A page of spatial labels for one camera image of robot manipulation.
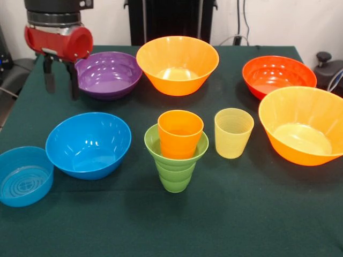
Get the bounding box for yellow plastic cup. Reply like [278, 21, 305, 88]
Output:
[214, 108, 255, 160]

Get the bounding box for red plastic bowl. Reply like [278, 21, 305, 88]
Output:
[242, 55, 318, 101]

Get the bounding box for large orange plastic bowl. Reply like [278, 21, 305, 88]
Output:
[258, 86, 343, 167]
[136, 36, 220, 96]

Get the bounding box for dark green tablecloth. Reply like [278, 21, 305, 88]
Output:
[0, 44, 343, 257]

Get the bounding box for orange plastic cup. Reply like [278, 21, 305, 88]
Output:
[157, 109, 204, 160]

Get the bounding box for purple plastic bowl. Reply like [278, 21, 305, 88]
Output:
[74, 51, 143, 101]

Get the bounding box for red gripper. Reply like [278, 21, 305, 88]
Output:
[24, 25, 94, 101]

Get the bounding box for black wall cable with plug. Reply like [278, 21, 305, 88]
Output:
[233, 0, 242, 46]

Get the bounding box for round blue plastic bowl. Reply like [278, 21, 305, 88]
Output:
[45, 112, 132, 181]

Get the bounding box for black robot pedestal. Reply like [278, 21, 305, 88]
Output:
[124, 0, 218, 46]

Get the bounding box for black computer case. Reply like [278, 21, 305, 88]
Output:
[0, 25, 14, 84]

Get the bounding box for green plastic bowl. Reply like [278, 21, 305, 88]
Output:
[144, 123, 210, 168]

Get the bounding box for green plastic cup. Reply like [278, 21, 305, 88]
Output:
[156, 157, 198, 194]

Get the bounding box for shallow translucent blue bowl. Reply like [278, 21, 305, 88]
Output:
[0, 146, 55, 208]

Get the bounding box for white blue cable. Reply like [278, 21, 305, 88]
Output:
[327, 68, 343, 92]

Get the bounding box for black office chair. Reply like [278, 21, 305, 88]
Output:
[0, 48, 43, 129]

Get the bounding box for black chair with knob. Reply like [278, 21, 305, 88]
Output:
[314, 51, 343, 97]

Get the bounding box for thin black wall cable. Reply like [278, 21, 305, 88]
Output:
[242, 0, 251, 37]

